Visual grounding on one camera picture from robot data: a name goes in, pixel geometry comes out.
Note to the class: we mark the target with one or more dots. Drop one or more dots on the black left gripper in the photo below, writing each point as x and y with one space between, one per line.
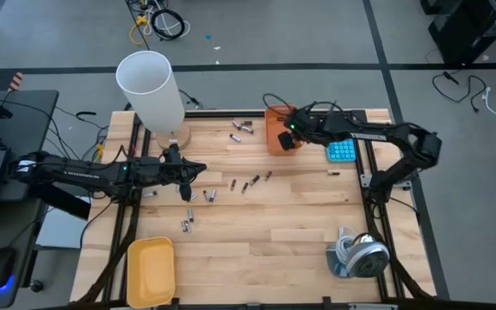
175 170

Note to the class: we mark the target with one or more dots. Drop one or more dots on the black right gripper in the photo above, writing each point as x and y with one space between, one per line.
310 127

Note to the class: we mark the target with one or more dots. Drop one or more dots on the orange plastic bin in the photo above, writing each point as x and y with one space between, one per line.
272 138

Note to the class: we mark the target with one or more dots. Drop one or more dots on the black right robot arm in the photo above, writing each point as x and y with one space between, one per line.
373 131

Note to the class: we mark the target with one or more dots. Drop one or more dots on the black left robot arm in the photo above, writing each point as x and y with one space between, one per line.
80 174

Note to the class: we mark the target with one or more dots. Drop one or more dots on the black clamp lever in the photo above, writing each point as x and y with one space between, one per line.
332 107

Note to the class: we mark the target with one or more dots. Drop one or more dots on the blue calculator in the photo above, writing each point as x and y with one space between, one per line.
342 151

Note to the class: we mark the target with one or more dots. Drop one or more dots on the silver purple battery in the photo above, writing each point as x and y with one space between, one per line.
236 125
235 138
248 129

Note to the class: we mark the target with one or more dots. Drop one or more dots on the white cylinder table lamp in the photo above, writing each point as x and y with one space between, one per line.
149 94

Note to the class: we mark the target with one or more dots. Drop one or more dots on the yellow plastic bin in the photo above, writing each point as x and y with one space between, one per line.
151 273

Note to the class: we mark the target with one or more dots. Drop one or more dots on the black slanted panel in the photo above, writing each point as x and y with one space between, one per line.
67 206

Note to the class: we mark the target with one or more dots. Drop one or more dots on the grey round device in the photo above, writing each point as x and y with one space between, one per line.
366 258

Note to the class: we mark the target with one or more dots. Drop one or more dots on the white box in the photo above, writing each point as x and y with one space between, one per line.
58 230

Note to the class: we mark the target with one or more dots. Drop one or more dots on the black side desk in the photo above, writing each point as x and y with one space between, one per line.
28 129

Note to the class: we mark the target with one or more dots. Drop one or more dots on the black computer tower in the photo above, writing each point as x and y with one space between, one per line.
467 30

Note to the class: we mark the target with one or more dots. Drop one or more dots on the black caster wheel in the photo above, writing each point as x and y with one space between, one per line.
36 285

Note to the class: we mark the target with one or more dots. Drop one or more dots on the orange black striped block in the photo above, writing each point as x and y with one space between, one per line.
15 82

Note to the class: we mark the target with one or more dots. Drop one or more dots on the black computer mouse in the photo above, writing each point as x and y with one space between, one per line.
0 264

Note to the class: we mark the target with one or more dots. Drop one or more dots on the black aluminium table frame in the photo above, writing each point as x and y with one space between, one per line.
231 113

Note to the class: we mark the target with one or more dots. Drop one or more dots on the silver mounting bracket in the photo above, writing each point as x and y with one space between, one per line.
365 180

